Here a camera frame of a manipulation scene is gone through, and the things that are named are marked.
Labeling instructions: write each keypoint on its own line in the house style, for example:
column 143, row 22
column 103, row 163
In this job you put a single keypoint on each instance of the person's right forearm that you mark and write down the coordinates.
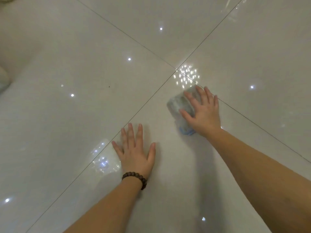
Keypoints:
column 262, row 181

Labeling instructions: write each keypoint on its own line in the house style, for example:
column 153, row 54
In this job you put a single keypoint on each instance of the person's left hand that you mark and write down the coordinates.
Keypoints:
column 133, row 160

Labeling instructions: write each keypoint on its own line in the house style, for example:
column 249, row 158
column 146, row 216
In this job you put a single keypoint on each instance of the person's left forearm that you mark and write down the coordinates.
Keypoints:
column 109, row 208

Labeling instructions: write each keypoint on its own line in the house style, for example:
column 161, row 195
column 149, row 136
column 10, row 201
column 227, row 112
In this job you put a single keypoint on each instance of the grey blue cleaning cloth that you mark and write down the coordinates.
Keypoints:
column 179, row 104

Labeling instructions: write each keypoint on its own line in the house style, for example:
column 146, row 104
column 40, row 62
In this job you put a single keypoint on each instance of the person's right hand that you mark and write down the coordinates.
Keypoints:
column 206, row 116

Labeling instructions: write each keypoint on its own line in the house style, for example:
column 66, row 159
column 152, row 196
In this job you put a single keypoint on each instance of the person's left thumb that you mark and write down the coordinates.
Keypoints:
column 151, row 154

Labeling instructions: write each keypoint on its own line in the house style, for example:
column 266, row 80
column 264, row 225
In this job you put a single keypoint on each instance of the person's right little finger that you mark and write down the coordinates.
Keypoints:
column 216, row 102

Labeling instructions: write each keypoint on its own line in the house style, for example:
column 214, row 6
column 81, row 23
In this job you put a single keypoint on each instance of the person's right thumb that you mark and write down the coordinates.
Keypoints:
column 186, row 115

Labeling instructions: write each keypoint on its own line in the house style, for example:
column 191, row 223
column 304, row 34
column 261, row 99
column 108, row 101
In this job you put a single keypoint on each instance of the person's right middle finger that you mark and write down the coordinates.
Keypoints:
column 201, row 94

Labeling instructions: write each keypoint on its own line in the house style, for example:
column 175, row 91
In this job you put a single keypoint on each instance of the person's left little finger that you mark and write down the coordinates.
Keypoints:
column 117, row 149

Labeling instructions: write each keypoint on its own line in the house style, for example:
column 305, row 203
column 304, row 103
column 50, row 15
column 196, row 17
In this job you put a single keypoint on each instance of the person's left middle finger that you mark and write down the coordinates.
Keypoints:
column 131, row 135

